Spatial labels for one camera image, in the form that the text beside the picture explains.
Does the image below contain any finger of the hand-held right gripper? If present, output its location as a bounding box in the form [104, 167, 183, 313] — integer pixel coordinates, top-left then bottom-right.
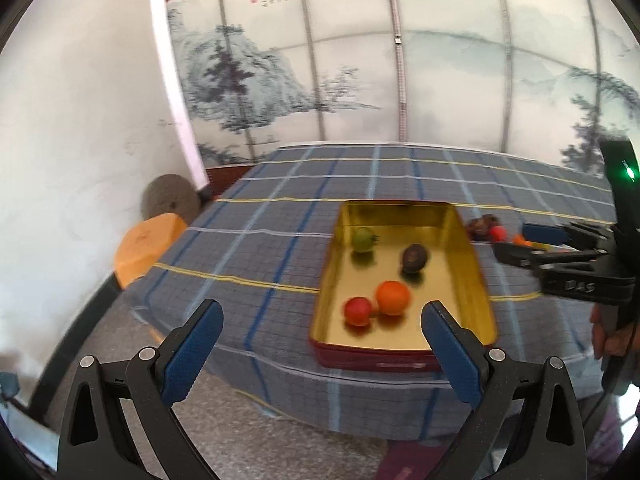
[493, 242, 603, 270]
[522, 221, 620, 251]

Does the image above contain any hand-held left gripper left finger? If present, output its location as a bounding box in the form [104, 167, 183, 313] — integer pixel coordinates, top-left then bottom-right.
[57, 299, 224, 480]

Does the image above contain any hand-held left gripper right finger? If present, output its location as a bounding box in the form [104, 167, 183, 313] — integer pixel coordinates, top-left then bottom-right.
[421, 300, 589, 480]

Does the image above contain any dark red fruit cluster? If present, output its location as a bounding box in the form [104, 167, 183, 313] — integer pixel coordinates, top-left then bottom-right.
[466, 213, 501, 241]

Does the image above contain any gold and red tin box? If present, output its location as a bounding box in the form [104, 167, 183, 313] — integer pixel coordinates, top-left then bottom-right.
[308, 201, 499, 374]

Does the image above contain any orange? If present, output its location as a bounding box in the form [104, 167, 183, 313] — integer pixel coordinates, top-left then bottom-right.
[375, 280, 412, 317]

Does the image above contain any dark brown avocado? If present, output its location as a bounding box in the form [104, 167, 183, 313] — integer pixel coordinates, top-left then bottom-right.
[401, 243, 430, 275]

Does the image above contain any red tomato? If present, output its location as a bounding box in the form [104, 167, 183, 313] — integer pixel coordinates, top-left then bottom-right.
[343, 296, 375, 328]

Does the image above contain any green tomato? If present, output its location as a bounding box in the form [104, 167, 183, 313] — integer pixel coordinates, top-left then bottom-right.
[352, 227, 380, 254]

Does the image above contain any person's right hand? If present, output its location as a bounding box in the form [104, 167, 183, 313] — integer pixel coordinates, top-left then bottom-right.
[589, 304, 640, 362]

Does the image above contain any orange stool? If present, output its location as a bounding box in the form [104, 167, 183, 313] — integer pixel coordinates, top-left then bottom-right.
[113, 213, 189, 291]

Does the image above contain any dark red mat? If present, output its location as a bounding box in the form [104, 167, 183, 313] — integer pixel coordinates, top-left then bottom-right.
[384, 440, 457, 480]

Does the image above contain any blue plaid tablecloth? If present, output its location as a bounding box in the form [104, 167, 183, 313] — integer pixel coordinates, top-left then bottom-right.
[130, 142, 640, 442]

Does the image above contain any blue object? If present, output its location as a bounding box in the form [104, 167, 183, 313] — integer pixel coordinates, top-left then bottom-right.
[0, 370, 22, 405]

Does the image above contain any landscape painted folding screen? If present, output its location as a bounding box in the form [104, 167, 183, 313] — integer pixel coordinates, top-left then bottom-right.
[164, 0, 640, 177]

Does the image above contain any black cable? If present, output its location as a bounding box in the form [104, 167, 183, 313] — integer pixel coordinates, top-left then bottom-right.
[581, 390, 621, 443]

